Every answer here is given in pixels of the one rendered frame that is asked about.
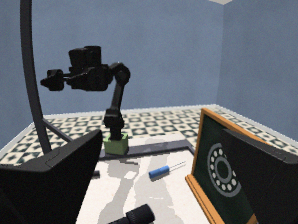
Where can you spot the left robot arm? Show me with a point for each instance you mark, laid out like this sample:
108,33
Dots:
82,58

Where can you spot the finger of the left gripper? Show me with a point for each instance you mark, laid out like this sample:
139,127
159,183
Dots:
51,82
85,81

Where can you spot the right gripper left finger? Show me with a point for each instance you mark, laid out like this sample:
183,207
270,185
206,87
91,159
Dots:
50,189

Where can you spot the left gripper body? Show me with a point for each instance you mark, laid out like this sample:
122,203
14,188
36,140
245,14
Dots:
101,77

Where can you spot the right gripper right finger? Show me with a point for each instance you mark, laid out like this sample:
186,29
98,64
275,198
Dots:
267,175

